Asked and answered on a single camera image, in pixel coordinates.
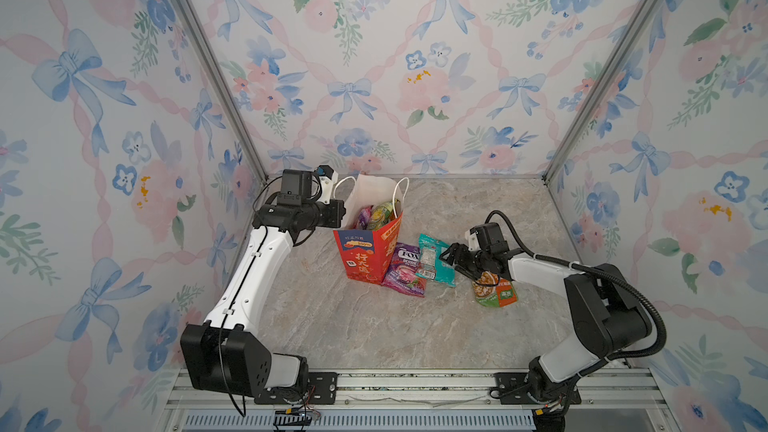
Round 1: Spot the teal mint candy bag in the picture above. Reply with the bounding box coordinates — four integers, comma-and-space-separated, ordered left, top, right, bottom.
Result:
416, 234, 456, 287

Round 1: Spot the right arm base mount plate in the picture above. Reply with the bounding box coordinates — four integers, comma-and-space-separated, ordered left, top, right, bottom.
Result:
489, 372, 582, 406

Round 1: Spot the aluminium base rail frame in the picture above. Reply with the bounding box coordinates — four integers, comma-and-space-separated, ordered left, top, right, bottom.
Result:
155, 368, 679, 431

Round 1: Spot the purple Fox's berries bag front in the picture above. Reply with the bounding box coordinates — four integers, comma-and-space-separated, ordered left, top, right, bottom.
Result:
354, 206, 374, 230

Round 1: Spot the green orange soup packet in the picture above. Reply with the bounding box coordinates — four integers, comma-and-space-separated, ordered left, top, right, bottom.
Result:
472, 271, 518, 308

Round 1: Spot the purple fox's berries bag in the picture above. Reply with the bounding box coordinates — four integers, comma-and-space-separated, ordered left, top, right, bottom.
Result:
354, 206, 374, 230
381, 242, 426, 298

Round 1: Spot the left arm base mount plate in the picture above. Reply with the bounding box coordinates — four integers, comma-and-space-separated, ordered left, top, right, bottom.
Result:
254, 372, 339, 406

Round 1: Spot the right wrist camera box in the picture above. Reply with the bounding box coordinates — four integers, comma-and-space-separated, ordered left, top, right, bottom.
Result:
465, 227, 481, 251

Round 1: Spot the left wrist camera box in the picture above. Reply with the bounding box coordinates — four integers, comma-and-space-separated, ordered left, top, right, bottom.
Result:
316, 164, 339, 204

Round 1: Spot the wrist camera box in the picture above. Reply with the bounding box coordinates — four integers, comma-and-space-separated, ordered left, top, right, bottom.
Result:
465, 227, 481, 251
316, 164, 339, 204

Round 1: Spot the aluminium left corner post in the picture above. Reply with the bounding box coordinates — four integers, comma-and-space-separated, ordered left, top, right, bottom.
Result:
170, 0, 268, 183

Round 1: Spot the aluminium right corner post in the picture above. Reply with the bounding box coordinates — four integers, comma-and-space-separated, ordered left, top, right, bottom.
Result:
542, 0, 663, 186

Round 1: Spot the black corrugated cable conduit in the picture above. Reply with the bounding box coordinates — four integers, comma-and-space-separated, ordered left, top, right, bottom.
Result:
484, 209, 668, 361

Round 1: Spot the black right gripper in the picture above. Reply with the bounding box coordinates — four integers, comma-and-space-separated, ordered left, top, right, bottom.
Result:
438, 243, 491, 279

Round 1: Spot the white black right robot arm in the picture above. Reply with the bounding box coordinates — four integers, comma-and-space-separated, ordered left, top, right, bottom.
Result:
439, 221, 666, 406

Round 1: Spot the aluminium corner post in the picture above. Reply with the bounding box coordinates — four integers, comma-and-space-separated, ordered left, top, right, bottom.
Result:
170, 0, 268, 183
542, 0, 663, 186

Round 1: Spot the green Fox's spring tea bag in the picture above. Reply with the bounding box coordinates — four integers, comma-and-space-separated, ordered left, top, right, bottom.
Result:
366, 201, 397, 231

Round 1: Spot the red paper gift bag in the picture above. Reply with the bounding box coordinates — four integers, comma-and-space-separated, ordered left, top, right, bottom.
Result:
334, 174, 410, 285

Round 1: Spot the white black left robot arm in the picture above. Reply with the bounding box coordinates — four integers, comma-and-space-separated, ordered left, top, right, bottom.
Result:
180, 165, 345, 403

